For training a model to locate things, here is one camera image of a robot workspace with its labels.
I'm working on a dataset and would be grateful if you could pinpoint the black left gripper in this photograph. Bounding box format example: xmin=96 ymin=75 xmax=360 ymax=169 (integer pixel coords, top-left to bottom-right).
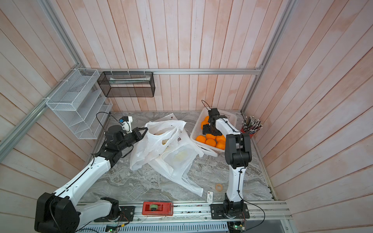
xmin=118 ymin=127 xmax=149 ymax=150

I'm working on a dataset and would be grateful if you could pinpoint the white printed plastic bag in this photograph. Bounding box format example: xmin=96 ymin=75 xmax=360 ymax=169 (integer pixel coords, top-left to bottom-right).
xmin=130 ymin=120 xmax=186 ymax=171

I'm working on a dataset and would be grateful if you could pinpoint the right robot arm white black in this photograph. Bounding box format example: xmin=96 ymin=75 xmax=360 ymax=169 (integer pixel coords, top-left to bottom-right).
xmin=203 ymin=108 xmax=252 ymax=219

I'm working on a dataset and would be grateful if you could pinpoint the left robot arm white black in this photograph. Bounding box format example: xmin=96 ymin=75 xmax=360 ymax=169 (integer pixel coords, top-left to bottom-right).
xmin=35 ymin=125 xmax=148 ymax=233

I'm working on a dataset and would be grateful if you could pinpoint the orange mandarin back right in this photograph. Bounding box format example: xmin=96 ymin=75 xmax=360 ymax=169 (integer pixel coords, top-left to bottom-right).
xmin=201 ymin=116 xmax=209 ymax=129

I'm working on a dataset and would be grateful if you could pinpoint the orange mandarin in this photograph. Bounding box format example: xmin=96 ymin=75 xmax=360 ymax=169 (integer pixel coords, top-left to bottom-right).
xmin=205 ymin=138 xmax=217 ymax=147
xmin=201 ymin=116 xmax=209 ymax=129
xmin=196 ymin=135 xmax=207 ymax=144
xmin=215 ymin=141 xmax=226 ymax=150

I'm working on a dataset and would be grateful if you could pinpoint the orange mandarin centre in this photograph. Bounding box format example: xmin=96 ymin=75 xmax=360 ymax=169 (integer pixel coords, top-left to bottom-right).
xmin=205 ymin=138 xmax=217 ymax=147

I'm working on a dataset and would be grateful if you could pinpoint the orange mandarin left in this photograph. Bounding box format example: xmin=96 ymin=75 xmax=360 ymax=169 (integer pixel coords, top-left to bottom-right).
xmin=196 ymin=135 xmax=207 ymax=144

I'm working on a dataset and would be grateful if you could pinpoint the orange mandarin middle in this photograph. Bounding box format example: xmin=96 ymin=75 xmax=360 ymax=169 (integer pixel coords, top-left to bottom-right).
xmin=215 ymin=141 xmax=226 ymax=150

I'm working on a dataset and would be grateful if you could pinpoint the white plastic perforated basket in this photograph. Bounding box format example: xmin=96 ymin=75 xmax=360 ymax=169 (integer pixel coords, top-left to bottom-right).
xmin=190 ymin=108 xmax=240 ymax=157

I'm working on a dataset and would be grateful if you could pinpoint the red metal pencil bucket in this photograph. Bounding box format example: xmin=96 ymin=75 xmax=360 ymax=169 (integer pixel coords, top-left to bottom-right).
xmin=241 ymin=128 xmax=255 ymax=138

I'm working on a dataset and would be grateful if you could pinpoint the small white card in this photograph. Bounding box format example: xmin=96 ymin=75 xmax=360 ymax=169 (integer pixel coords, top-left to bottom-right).
xmin=207 ymin=191 xmax=213 ymax=203

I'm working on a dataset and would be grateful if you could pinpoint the red tape dispenser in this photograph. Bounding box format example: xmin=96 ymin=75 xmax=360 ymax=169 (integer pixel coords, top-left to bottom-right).
xmin=142 ymin=202 xmax=173 ymax=216

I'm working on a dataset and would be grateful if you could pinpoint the black wire mesh basket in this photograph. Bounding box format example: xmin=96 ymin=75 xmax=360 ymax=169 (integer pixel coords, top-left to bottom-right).
xmin=98 ymin=71 xmax=155 ymax=98

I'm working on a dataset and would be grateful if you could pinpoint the white wire mesh shelf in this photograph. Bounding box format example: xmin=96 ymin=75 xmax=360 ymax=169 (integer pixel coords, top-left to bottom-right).
xmin=47 ymin=69 xmax=113 ymax=140

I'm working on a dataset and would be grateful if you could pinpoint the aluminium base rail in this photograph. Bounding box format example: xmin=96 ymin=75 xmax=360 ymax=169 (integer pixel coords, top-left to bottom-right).
xmin=75 ymin=200 xmax=293 ymax=233

